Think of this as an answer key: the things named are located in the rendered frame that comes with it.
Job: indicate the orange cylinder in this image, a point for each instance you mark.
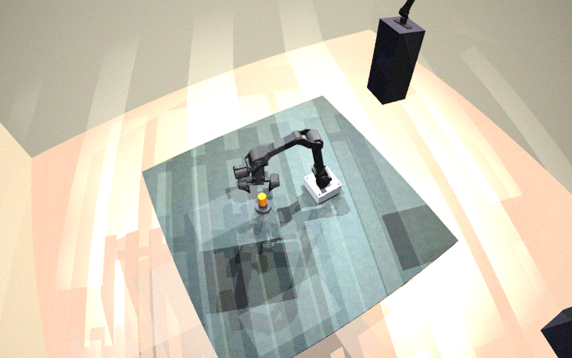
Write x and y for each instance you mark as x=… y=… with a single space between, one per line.
x=262 y=199

